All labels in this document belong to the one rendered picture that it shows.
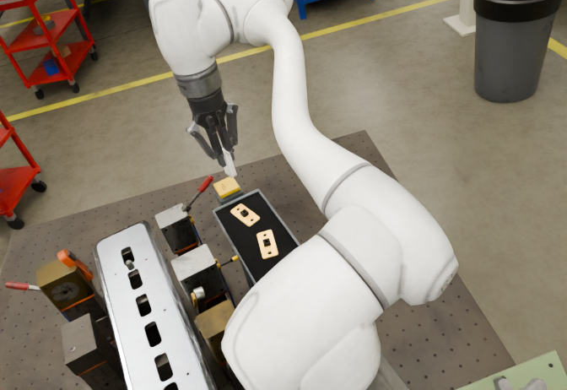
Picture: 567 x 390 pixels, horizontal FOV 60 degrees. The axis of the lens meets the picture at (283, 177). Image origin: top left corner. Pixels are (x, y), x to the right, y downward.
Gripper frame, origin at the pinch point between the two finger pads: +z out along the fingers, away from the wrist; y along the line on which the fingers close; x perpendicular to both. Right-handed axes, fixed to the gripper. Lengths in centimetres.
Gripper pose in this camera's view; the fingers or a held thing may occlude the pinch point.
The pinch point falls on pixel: (227, 163)
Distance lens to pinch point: 115.0
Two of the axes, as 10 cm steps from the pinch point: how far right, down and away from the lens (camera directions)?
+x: 6.3, 4.1, -6.5
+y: -7.5, 5.3, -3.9
